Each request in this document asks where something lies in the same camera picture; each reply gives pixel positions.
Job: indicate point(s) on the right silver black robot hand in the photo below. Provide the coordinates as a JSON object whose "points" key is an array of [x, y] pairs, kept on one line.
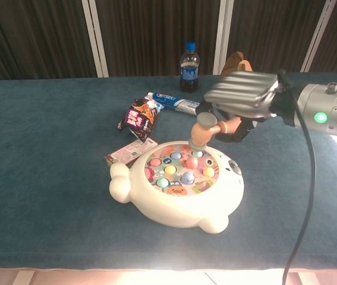
{"points": [[242, 92]]}

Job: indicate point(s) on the small wooden toy mallet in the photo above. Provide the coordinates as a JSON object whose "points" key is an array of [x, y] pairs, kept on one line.
{"points": [[199, 133]]}

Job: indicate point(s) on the white whack-a-mole toy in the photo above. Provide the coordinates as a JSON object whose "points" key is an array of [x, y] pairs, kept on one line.
{"points": [[162, 205]]}

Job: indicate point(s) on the brown paper carton box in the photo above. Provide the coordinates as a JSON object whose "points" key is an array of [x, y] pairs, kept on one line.
{"points": [[236, 63]]}

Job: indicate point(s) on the cola bottle blue cap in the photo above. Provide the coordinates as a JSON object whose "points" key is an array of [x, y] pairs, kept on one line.
{"points": [[189, 68]]}

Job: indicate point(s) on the blue white toothpaste tube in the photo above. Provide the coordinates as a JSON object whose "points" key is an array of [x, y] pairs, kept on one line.
{"points": [[171, 101]]}

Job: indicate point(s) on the dark purple snack packet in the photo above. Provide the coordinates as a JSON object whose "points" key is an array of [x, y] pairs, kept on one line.
{"points": [[138, 118]]}

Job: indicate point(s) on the flat pink brown box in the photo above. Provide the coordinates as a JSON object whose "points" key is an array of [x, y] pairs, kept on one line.
{"points": [[129, 151]]}

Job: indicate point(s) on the blue table cloth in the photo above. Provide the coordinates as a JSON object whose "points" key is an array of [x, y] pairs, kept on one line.
{"points": [[52, 178]]}

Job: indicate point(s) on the white partition frame post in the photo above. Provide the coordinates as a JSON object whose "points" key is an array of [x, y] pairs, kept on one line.
{"points": [[223, 26], [97, 38], [318, 29]]}

